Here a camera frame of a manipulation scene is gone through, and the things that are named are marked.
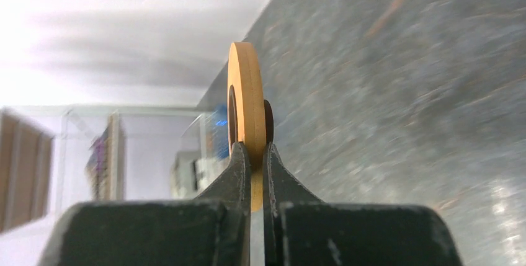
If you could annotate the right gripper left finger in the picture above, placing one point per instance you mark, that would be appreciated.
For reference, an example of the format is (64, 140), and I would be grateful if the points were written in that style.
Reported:
(210, 229)

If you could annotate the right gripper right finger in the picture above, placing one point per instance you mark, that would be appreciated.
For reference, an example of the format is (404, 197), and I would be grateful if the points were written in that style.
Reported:
(301, 229)

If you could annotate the white wire shelf rack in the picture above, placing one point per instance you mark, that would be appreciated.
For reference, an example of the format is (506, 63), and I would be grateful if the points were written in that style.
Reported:
(46, 168)

